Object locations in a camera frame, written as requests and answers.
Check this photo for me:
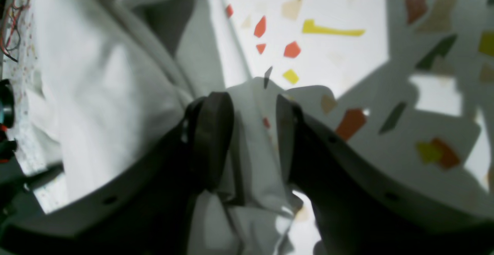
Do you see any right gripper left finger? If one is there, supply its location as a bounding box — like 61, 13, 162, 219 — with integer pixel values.
1, 92, 234, 255

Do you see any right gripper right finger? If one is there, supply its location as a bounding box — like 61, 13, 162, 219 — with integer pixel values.
276, 95, 493, 255

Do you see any white T-shirt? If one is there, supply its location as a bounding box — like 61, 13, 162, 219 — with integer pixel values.
27, 0, 303, 255

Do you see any terrazzo patterned tablecloth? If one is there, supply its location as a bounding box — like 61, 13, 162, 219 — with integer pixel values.
1, 0, 493, 255

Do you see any black orange bar clamp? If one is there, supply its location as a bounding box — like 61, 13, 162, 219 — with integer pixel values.
0, 79, 18, 164

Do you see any red black wire bundle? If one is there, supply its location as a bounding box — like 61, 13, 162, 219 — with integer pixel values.
0, 0, 31, 62

